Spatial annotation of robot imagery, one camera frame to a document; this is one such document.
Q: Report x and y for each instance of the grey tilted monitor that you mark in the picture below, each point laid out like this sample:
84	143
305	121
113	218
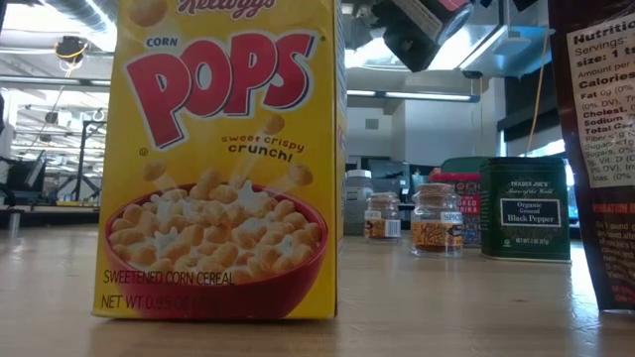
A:
36	171

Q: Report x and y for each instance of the grey wall vent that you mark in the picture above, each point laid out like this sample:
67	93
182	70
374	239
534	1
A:
372	124

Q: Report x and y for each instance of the white-cap spice jar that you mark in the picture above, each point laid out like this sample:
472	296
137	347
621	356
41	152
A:
358	174

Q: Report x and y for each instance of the dark green black pepper tin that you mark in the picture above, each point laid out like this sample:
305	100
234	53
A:
526	238

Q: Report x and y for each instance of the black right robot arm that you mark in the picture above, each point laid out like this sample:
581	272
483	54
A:
526	4

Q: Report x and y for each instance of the cork glass spice jar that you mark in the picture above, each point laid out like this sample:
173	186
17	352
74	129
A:
436	233
383	228

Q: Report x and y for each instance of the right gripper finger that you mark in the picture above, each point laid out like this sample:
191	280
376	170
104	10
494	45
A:
409	49

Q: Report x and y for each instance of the teal plastic bin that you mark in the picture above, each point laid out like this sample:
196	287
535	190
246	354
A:
466	164

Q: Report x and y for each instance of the red-lid paprika tin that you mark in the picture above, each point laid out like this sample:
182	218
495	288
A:
470	203

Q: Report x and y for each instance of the black dome camera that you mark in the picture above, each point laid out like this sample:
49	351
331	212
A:
472	74

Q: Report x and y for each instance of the yellow Corn Pops cereal box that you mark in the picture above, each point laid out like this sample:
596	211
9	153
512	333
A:
223	149

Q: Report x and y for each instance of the brown pouch with nutrition label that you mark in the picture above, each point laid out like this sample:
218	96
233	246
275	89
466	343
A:
610	248

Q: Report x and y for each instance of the ceiling light strip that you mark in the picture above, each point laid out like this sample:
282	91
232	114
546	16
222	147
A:
426	95

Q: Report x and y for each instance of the black metal stand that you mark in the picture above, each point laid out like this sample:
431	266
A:
82	158

